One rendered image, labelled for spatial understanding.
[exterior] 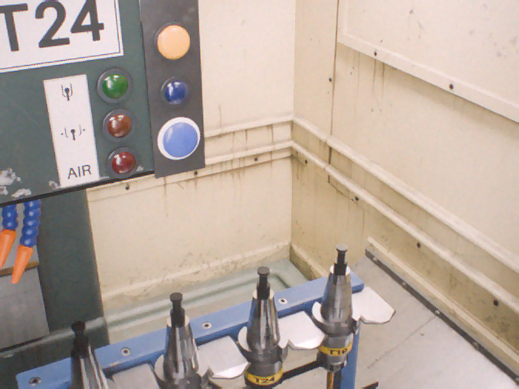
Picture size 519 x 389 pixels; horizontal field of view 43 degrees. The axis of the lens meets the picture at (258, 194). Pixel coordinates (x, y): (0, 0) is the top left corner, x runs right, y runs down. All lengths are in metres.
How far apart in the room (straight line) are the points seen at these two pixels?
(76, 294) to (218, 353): 0.63
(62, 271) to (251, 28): 0.77
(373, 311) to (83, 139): 0.53
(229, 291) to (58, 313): 0.69
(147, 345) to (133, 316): 1.06
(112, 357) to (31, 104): 0.42
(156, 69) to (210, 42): 1.18
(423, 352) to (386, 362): 0.08
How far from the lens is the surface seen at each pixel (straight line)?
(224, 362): 0.84
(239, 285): 2.00
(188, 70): 0.53
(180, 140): 0.54
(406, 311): 1.56
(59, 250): 1.37
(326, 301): 0.88
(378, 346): 1.52
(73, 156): 0.53
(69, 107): 0.51
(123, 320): 1.91
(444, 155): 1.39
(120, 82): 0.51
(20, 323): 1.40
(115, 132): 0.52
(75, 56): 0.50
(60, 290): 1.42
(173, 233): 1.87
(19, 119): 0.51
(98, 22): 0.50
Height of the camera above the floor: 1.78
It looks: 28 degrees down
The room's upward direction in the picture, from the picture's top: straight up
